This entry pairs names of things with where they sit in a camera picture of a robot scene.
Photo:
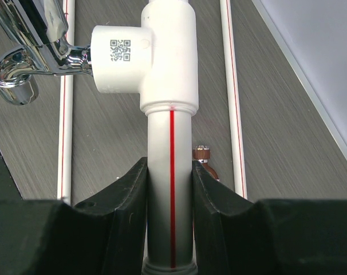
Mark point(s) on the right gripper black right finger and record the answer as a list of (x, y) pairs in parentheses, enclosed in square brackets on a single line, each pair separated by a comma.
[(270, 236)]

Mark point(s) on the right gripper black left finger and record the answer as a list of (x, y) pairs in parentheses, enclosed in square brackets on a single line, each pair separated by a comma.
[(103, 234)]

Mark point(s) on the white PVC pipe frame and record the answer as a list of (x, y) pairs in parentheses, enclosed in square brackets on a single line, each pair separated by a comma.
[(150, 220)]

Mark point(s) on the brown plastic faucet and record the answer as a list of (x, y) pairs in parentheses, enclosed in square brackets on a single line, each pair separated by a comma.
[(202, 154)]

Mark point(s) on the aluminium corner profile right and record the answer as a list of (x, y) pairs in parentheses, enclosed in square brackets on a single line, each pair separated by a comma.
[(313, 37)]

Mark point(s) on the chrome metal faucet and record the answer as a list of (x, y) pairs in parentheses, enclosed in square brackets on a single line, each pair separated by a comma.
[(39, 27)]

